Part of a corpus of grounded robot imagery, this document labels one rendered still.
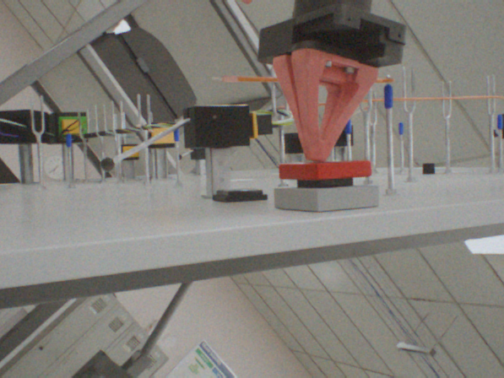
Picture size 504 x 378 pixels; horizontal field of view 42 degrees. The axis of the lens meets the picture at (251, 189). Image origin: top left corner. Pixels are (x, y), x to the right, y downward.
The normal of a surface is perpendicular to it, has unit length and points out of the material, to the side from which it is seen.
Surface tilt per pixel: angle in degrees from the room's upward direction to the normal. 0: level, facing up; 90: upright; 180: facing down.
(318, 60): 105
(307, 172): 144
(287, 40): 134
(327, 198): 90
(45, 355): 90
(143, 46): 90
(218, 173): 98
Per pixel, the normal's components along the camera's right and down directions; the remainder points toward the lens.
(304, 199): -0.86, 0.06
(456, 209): 0.51, 0.03
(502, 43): -0.66, 0.64
